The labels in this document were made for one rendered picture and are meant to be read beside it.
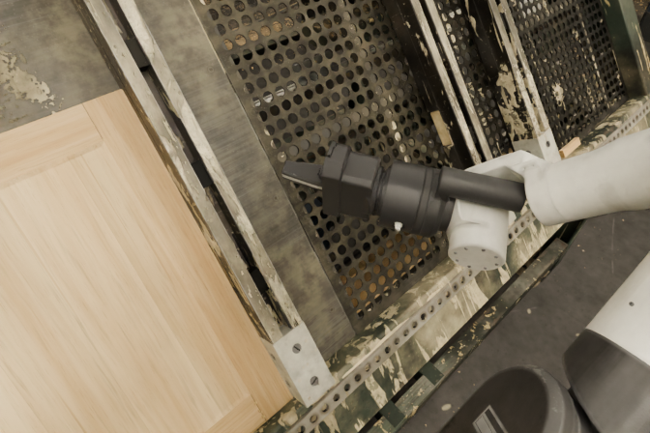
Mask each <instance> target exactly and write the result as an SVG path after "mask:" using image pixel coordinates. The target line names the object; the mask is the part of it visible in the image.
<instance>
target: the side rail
mask: <svg viewBox="0 0 650 433"><path fill-rule="evenodd" d="M600 1H601V5H602V8H603V12H604V15H605V18H606V24H607V27H608V31H609V34H610V36H611V40H612V43H613V47H614V50H615V53H616V57H617V60H618V63H619V67H620V70H621V73H622V76H623V79H624V83H625V86H626V89H627V93H628V96H629V98H632V97H637V96H642V95H643V96H646V95H648V94H649V93H650V62H649V58H648V55H647V51H646V47H645V44H644V40H643V38H642V34H641V31H640V27H639V23H638V20H637V16H636V13H635V7H634V3H633V0H600Z"/></svg>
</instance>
